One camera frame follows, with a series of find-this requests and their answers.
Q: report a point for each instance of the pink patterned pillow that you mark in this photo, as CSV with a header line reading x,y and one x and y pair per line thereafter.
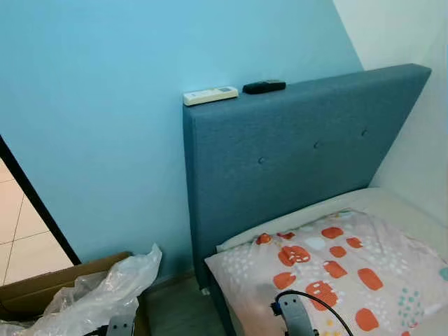
x,y
350,280

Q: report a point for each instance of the clear plastic bag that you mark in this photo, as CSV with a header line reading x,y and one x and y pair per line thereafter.
x,y
105,294

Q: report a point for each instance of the teal fabric headboard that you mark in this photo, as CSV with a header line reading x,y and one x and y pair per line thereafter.
x,y
294,140

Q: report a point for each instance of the black remote control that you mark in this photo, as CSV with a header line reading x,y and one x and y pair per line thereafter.
x,y
264,87

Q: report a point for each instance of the white remote control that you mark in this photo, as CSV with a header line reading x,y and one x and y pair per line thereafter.
x,y
210,96

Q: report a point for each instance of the brown cardboard box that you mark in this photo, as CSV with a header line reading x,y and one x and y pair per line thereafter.
x,y
28,290

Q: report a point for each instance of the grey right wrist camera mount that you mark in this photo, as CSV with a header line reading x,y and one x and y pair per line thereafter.
x,y
297,318

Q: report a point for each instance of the black door frame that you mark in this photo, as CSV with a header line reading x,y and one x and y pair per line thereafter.
x,y
35,196

